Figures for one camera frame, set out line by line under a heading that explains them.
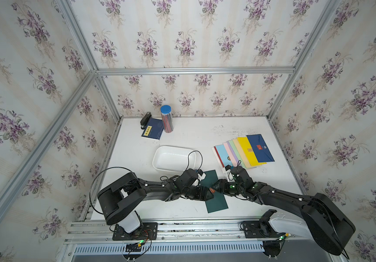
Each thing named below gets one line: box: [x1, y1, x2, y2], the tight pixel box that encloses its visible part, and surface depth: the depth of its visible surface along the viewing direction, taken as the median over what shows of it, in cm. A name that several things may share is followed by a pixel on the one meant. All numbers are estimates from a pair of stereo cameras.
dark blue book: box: [141, 117, 164, 141], surface depth 113 cm
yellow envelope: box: [237, 136, 268, 167], surface depth 103 cm
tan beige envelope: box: [232, 137, 257, 169], surface depth 103 cm
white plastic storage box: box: [152, 145, 197, 174], surface depth 98 cm
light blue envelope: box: [215, 144, 234, 168], surface depth 101 cm
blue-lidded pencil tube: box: [160, 104, 174, 134], surface depth 103 cm
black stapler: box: [139, 111, 152, 130], surface depth 117 cm
